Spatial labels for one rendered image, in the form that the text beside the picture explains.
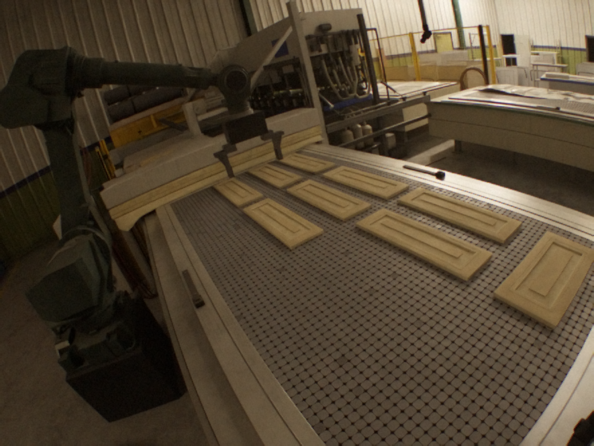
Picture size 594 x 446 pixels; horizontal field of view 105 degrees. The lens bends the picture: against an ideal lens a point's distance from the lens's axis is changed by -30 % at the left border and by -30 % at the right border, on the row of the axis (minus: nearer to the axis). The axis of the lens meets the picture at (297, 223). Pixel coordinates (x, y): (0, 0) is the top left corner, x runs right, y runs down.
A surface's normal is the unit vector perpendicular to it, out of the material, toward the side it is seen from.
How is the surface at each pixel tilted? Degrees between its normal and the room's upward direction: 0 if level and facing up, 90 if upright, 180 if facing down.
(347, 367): 0
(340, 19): 90
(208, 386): 0
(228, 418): 0
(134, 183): 90
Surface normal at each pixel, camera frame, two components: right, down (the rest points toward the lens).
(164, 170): 0.49, 0.30
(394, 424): -0.22, -0.86
